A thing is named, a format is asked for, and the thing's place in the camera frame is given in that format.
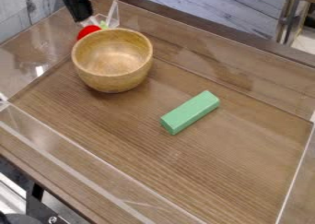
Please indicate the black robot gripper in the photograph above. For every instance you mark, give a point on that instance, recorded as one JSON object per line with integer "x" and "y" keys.
{"x": 73, "y": 6}

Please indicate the light brown wooden bowl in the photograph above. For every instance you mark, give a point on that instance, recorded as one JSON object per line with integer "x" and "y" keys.
{"x": 112, "y": 59}

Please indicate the green rectangular foam stick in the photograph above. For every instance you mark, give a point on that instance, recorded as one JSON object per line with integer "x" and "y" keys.
{"x": 194, "y": 109}

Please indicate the red plush strawberry toy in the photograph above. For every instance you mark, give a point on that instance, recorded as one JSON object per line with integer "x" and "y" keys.
{"x": 90, "y": 27}

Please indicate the metal table leg background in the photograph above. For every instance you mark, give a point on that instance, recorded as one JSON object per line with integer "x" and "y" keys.
{"x": 291, "y": 21}

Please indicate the black table leg bracket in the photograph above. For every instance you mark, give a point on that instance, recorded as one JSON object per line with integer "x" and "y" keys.
{"x": 37, "y": 210}

